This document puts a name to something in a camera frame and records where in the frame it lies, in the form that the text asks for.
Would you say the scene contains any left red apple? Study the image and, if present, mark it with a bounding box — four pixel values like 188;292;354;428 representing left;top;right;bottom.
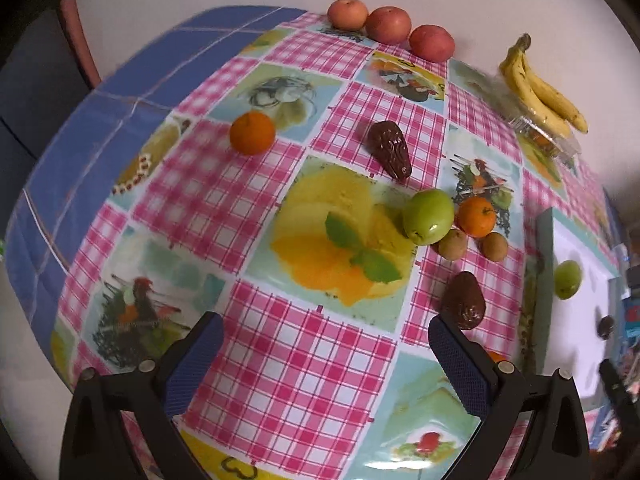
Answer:
326;0;369;32

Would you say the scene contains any white tray teal rim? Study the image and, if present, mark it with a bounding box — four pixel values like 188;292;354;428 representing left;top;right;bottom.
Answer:
515;208;620;411

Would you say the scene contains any red apple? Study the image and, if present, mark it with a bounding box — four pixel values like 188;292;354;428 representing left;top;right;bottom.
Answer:
409;25;456;63
326;0;369;32
364;6;412;44

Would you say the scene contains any pink checkered fruit tablecloth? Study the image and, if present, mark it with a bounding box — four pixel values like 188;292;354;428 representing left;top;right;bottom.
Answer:
50;13;617;479

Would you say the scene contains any orange tangerine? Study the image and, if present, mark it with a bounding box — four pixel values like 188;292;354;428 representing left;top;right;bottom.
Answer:
229;110;277;156
487;351;508;364
456;196;497;238

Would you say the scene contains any yellow banana bunch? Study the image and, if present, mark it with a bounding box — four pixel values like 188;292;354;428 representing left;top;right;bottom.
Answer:
499;32;588;139

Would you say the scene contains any middle red apple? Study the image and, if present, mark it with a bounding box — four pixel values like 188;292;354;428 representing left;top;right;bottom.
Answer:
364;6;412;44

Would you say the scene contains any right red apple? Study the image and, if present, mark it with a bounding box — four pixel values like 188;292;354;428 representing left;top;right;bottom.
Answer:
409;25;456;63

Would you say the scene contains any dark brown avocado left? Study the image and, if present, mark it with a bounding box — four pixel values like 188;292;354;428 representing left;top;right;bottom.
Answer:
366;120;412;182

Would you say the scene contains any green apple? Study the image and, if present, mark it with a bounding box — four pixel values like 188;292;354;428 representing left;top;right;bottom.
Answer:
402;188;454;246
554;259;582;300

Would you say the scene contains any clear plastic container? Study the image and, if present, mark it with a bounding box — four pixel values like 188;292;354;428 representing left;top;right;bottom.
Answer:
491;74;584;164

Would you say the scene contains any brown kiwi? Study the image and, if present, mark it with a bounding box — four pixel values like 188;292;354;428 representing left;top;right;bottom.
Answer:
437;228;468;261
480;232;509;262

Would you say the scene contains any blue plaid cloth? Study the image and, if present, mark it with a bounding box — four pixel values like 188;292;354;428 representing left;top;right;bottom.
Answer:
4;6;303;358

